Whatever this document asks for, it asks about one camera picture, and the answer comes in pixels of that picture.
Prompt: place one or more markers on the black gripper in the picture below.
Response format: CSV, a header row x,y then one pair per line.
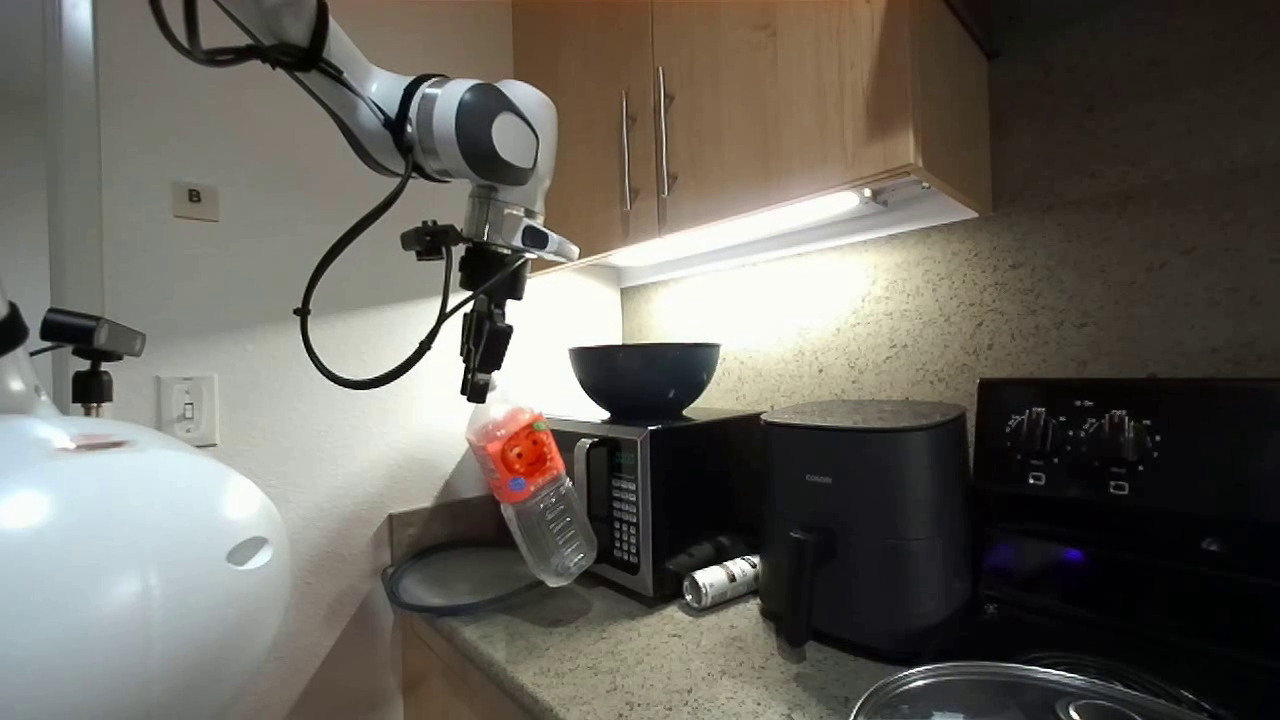
x,y
490,279

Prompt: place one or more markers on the stainless steel microwave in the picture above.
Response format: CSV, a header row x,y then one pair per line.
x,y
666,498

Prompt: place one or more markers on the clear bottle with orange label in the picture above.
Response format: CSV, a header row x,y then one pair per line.
x,y
535,489

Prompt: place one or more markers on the black camera on stand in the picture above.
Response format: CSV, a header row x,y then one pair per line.
x,y
99,346

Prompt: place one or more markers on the white light switch plate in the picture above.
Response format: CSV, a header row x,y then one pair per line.
x,y
194,203

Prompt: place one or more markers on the white wall outlet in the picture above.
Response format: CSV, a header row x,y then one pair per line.
x,y
189,411

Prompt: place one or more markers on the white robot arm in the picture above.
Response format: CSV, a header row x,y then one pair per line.
x,y
496,139

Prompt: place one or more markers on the glass pan lid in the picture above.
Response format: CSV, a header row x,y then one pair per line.
x,y
1006,690

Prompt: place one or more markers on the black air fryer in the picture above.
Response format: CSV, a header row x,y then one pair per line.
x,y
864,520

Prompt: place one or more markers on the dark blue bowl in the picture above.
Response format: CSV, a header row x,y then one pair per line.
x,y
645,383

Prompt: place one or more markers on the under-cabinet light strip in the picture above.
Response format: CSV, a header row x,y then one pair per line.
x,y
751,226

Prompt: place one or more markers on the black electric stove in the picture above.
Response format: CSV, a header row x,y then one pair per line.
x,y
1136,520

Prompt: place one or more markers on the white rounded robot base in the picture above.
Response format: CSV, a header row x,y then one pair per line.
x,y
136,576

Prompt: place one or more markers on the wooden upper cabinet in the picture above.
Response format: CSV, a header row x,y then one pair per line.
x,y
683,113

